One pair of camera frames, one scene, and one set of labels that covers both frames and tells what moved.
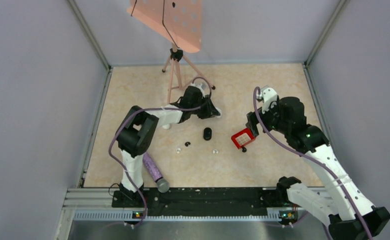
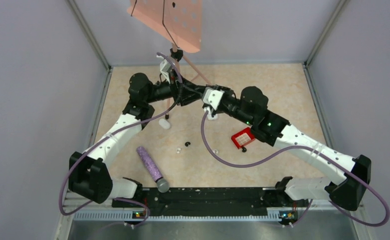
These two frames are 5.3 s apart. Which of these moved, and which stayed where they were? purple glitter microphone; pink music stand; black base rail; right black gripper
Moved: right black gripper
Stayed: purple glitter microphone; black base rail; pink music stand
